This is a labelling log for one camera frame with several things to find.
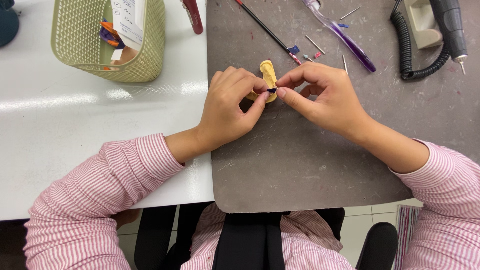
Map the person's left hand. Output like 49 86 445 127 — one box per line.
195 66 271 151

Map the person's right hand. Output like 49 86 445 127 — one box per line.
275 61 372 145

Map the yellow dental plaster cast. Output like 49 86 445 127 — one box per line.
245 60 279 104

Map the clear purple toothbrush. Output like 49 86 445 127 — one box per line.
302 0 377 73

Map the grey work mat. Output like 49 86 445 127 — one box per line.
205 0 480 214

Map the black brush with pink tip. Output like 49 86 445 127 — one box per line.
234 0 302 66

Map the dark red tube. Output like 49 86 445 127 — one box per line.
181 0 204 35

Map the beige handpiece holder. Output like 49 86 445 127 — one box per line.
403 0 444 50

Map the white paper form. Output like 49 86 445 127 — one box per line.
110 0 148 46

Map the black scarf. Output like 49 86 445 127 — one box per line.
211 210 292 270

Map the orange and purple packet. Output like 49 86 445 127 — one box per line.
99 20 127 50

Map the black dental handpiece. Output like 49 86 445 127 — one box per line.
428 0 469 76

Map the pink striped shirt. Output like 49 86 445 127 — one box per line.
180 202 356 270

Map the green perforated plastic basket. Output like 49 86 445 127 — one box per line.
50 0 166 83

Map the striped floor rug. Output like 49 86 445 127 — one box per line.
391 204 421 270

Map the dark teal round object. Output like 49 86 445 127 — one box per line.
0 0 20 48

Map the black coiled cable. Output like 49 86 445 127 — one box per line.
389 0 451 81

